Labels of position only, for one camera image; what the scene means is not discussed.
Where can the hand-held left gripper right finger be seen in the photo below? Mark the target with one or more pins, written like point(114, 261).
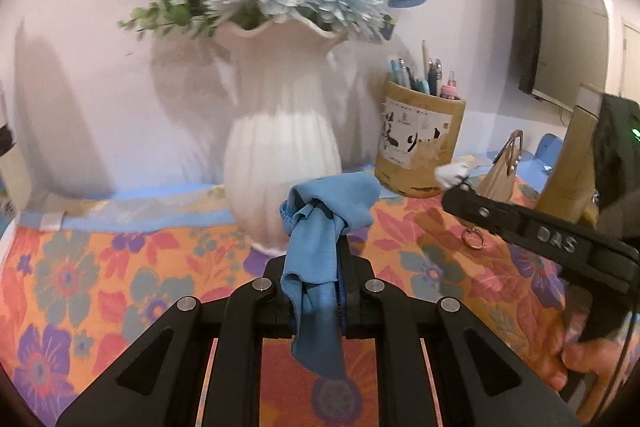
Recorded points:
point(356, 279)

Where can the bamboo pen holder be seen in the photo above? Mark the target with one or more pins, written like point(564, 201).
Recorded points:
point(425, 157)

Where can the blue plastic chair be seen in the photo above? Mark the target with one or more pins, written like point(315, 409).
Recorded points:
point(547, 149)

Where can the bunch of pens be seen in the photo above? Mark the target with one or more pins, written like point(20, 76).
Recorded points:
point(436, 77)

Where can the white ribbed vase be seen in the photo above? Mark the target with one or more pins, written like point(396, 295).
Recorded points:
point(280, 142)

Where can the beige handbag coin purse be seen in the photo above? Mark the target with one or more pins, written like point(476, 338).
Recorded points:
point(500, 182)

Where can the dark wall monitor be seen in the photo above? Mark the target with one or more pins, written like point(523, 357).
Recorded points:
point(530, 7)

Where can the black clip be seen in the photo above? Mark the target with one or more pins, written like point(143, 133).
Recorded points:
point(3, 139)

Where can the blue cloth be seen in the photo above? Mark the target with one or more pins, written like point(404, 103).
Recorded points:
point(320, 257)

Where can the small white plush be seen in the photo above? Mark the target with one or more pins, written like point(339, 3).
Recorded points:
point(450, 174)

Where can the light blue table cover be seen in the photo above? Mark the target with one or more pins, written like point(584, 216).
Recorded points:
point(150, 207)

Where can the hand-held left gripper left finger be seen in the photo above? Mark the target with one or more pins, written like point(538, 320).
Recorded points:
point(275, 279)

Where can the person's right hand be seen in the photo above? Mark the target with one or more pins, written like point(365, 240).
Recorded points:
point(592, 362)

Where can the floral tablecloth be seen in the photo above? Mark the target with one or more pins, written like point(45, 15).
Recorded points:
point(125, 282)

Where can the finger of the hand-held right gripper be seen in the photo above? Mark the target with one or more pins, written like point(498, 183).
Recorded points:
point(480, 209)

